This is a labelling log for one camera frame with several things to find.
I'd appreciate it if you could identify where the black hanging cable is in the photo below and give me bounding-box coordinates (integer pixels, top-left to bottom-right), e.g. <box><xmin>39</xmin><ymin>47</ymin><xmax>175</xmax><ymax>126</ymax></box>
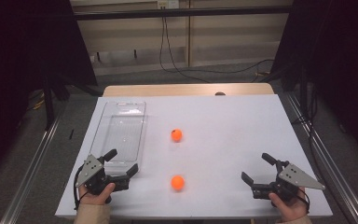
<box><xmin>162</xmin><ymin>17</ymin><xmax>276</xmax><ymax>75</ymax></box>
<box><xmin>158</xmin><ymin>17</ymin><xmax>212</xmax><ymax>84</ymax></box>

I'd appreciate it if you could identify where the black stand post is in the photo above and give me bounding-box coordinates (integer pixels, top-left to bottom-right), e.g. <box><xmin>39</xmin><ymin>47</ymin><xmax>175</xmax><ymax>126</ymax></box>
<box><xmin>42</xmin><ymin>76</ymin><xmax>56</xmax><ymax>131</ymax></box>

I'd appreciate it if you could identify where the white wall socket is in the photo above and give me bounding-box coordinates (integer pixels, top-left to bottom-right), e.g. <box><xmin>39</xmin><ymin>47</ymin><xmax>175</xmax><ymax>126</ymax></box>
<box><xmin>157</xmin><ymin>0</ymin><xmax>181</xmax><ymax>9</ymax></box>

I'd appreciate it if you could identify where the plain orange ball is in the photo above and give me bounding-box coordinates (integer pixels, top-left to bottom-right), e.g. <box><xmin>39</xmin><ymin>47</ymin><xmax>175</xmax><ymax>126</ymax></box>
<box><xmin>171</xmin><ymin>175</ymin><xmax>186</xmax><ymax>191</ymax></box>

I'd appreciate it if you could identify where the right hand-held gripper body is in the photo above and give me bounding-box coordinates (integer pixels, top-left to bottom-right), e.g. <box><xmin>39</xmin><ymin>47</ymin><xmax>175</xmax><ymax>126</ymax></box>
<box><xmin>251</xmin><ymin>160</ymin><xmax>326</xmax><ymax>203</ymax></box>

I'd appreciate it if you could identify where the person's right hand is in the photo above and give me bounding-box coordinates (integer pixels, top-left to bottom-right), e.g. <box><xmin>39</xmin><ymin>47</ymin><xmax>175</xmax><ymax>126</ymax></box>
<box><xmin>268</xmin><ymin>187</ymin><xmax>310</xmax><ymax>224</ymax></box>

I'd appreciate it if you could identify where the person's left hand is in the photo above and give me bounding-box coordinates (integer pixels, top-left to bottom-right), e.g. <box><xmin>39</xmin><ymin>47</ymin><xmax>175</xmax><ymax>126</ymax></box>
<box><xmin>78</xmin><ymin>182</ymin><xmax>117</xmax><ymax>206</ymax></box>

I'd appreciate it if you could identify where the black curtain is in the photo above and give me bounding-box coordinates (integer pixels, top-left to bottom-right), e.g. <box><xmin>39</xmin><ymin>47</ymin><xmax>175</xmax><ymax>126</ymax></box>
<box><xmin>270</xmin><ymin>0</ymin><xmax>358</xmax><ymax>166</ymax></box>
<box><xmin>0</xmin><ymin>0</ymin><xmax>98</xmax><ymax>182</ymax></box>

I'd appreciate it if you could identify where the clear plastic container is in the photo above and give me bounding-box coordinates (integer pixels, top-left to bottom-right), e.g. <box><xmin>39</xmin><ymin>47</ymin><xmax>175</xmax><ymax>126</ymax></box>
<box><xmin>89</xmin><ymin>101</ymin><xmax>149</xmax><ymax>175</ymax></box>

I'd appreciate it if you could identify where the right hand-held gripper black cable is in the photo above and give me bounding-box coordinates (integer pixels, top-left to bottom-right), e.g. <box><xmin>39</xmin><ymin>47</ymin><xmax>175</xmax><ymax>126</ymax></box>
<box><xmin>297</xmin><ymin>187</ymin><xmax>311</xmax><ymax>215</ymax></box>

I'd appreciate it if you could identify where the black horizontal bar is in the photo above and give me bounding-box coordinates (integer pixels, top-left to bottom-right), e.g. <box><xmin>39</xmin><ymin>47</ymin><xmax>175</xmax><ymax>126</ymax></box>
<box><xmin>73</xmin><ymin>5</ymin><xmax>293</xmax><ymax>21</ymax></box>

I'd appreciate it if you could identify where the aluminium floor rail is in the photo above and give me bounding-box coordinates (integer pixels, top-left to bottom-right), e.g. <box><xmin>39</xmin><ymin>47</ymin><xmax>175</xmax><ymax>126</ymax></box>
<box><xmin>0</xmin><ymin>102</ymin><xmax>67</xmax><ymax>224</ymax></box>
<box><xmin>283</xmin><ymin>92</ymin><xmax>358</xmax><ymax>224</ymax></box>

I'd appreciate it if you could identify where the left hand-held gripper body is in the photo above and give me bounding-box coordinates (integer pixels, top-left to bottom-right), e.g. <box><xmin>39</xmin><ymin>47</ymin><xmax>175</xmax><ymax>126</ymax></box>
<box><xmin>75</xmin><ymin>153</ymin><xmax>131</xmax><ymax>196</ymax></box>

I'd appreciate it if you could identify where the left hand-held gripper black cable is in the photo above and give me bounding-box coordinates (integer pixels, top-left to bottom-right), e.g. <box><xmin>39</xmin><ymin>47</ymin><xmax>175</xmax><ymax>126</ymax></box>
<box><xmin>73</xmin><ymin>164</ymin><xmax>90</xmax><ymax>211</ymax></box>

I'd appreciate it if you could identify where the orange ball with dark mark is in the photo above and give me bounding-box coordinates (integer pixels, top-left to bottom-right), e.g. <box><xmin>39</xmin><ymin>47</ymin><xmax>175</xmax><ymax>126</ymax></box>
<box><xmin>171</xmin><ymin>128</ymin><xmax>184</xmax><ymax>143</ymax></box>

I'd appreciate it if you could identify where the hand-held gripper black cable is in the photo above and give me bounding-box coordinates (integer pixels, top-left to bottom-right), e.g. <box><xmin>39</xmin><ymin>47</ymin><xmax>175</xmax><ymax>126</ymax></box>
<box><xmin>297</xmin><ymin>187</ymin><xmax>311</xmax><ymax>215</ymax></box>
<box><xmin>73</xmin><ymin>164</ymin><xmax>90</xmax><ymax>211</ymax></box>

